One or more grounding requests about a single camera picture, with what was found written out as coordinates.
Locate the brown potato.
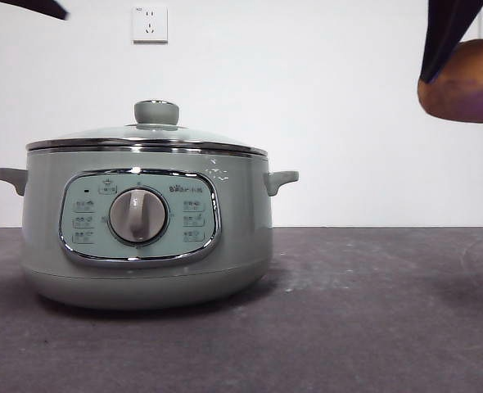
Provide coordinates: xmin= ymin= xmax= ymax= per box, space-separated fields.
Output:
xmin=416 ymin=38 xmax=483 ymax=125

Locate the glass lid with green knob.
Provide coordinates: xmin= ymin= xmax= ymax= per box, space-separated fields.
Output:
xmin=25 ymin=98 xmax=269 ymax=160

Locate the pale green electric cooking pot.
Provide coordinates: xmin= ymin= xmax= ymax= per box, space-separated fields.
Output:
xmin=0 ymin=145 xmax=300 ymax=309

